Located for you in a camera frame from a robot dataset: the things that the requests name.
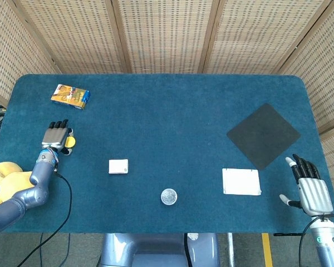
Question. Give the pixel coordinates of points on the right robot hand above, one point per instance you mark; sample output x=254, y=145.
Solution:
x=313, y=192

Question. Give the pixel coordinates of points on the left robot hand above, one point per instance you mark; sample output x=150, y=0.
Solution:
x=55, y=136

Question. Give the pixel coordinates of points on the small orange disc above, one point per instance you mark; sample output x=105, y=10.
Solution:
x=71, y=142

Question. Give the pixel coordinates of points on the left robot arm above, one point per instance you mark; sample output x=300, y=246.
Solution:
x=25, y=186

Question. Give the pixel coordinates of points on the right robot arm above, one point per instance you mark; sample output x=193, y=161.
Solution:
x=327, y=242

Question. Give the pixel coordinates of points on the orange printed carton box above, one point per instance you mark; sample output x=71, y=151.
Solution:
x=70, y=96

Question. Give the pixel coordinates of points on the yellow plush toy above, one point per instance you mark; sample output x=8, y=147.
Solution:
x=8, y=178

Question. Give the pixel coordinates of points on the small white square box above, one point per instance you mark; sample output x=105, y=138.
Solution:
x=118, y=166

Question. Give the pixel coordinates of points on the white flat rectangular box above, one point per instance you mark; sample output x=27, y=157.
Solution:
x=241, y=182

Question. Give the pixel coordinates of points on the black square mat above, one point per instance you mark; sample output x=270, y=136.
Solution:
x=263, y=136

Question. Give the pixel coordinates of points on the blue table cloth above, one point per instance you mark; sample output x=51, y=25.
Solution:
x=167, y=125

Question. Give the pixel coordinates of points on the bamboo folding screen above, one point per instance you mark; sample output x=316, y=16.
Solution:
x=167, y=36

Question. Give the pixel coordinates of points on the blue-grey robot torso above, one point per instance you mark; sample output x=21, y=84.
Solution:
x=158, y=250

